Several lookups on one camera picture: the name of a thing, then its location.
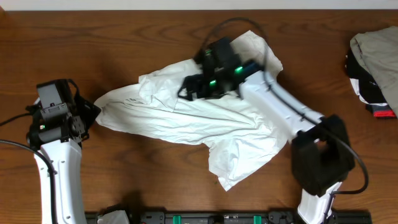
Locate white t-shirt black print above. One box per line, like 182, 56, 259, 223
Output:
93, 30, 289, 192

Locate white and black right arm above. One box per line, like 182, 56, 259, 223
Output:
177, 60, 356, 223

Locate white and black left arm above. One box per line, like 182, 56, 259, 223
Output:
27, 93, 101, 224

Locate black red folded garment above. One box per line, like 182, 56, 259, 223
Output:
345, 50, 397, 119

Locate grey folded garment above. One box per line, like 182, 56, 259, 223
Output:
349, 26, 397, 115

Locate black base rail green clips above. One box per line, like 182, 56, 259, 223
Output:
83, 210, 373, 224

